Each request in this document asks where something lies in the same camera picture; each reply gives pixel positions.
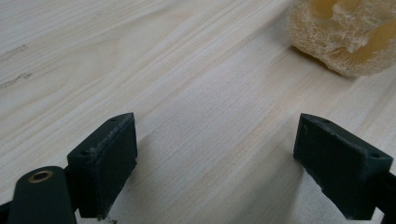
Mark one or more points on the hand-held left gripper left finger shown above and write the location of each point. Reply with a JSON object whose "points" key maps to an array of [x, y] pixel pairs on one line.
{"points": [[102, 168]]}

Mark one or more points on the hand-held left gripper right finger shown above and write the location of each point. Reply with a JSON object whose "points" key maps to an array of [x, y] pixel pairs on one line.
{"points": [[336, 161]]}

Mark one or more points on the beige loofah sponge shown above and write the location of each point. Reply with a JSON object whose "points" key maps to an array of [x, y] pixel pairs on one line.
{"points": [[342, 34]]}

